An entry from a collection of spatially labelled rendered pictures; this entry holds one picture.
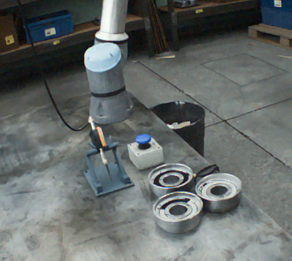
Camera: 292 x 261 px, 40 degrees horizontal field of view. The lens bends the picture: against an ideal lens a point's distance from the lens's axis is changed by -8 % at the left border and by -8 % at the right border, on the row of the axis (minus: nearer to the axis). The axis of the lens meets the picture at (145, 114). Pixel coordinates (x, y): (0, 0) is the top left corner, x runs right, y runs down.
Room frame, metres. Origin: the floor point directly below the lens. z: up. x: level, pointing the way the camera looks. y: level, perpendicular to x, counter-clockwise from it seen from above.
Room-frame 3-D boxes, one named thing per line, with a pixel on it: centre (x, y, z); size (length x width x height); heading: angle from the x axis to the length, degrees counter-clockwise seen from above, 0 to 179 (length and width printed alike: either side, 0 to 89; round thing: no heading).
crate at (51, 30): (4.33, 0.90, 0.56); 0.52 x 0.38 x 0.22; 106
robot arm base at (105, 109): (1.31, 0.11, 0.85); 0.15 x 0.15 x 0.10
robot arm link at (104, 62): (1.32, 0.11, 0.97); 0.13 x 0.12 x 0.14; 174
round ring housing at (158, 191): (0.83, -0.04, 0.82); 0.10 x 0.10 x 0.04
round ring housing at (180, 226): (0.70, -0.04, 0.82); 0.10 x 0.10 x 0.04
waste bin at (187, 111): (2.03, -0.14, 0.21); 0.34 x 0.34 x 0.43
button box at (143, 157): (0.98, 0.02, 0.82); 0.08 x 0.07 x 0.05; 19
